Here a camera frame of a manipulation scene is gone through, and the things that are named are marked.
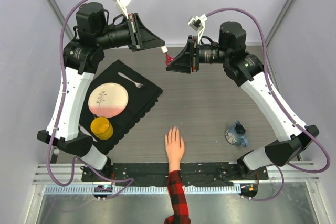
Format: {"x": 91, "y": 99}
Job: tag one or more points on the pink and cream plate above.
{"x": 108, "y": 100}

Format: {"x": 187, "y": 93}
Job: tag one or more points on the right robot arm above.
{"x": 247, "y": 71}

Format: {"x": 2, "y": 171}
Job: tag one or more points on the red nail polish bottle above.
{"x": 168, "y": 59}

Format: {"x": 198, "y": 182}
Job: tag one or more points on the white nail polish cap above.
{"x": 164, "y": 49}

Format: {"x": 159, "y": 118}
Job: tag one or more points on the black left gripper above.
{"x": 140, "y": 37}

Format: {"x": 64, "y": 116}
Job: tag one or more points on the red plaid sleeve forearm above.
{"x": 178, "y": 200}

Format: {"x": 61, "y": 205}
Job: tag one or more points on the mannequin hand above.
{"x": 175, "y": 148}

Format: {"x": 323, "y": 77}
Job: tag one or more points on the white cable duct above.
{"x": 92, "y": 189}

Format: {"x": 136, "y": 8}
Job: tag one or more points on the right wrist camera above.
{"x": 198, "y": 24}

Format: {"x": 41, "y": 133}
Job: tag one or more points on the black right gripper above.
{"x": 186, "y": 61}

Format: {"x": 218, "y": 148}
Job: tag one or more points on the black scalloped placemat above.
{"x": 141, "y": 100}

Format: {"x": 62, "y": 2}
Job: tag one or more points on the blue ceramic mug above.
{"x": 236, "y": 135}

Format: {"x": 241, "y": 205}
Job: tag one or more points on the yellow cup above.
{"x": 102, "y": 128}

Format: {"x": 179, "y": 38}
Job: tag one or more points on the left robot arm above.
{"x": 79, "y": 63}

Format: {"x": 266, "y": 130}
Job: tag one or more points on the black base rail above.
{"x": 156, "y": 174}

